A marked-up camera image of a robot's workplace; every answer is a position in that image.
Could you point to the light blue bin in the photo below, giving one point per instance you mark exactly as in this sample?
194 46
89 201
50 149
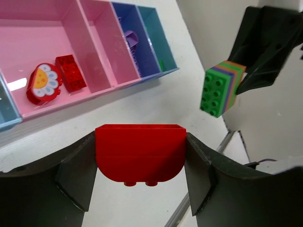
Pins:
158 39
9 114

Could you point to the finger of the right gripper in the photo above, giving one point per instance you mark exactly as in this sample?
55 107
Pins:
263 63
250 29

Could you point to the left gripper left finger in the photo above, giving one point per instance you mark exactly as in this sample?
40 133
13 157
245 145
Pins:
54 191

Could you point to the small purple lego block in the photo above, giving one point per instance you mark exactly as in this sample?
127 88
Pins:
132 39

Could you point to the red flower lego block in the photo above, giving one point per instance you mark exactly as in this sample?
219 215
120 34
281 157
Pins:
44 84

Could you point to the red lego brick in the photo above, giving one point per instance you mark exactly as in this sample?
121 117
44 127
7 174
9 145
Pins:
71 74

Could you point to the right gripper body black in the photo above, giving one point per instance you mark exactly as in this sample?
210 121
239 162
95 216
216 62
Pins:
281 31

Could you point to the right light blue bin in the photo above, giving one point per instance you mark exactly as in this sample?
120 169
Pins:
158 39

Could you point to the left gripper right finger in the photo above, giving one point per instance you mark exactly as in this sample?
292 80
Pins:
224 193

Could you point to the small pink bin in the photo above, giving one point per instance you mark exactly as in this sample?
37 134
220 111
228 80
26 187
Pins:
111 43

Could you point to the left light blue bin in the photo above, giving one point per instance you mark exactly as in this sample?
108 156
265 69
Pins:
9 114

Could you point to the green lego brick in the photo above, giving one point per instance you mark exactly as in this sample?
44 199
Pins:
161 65

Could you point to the striped lego plate stack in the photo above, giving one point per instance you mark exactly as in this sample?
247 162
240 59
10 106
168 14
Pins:
220 86

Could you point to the dark blue bin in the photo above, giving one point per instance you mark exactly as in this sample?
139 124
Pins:
144 56

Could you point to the red striped lego block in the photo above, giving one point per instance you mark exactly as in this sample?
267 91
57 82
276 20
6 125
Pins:
140 153

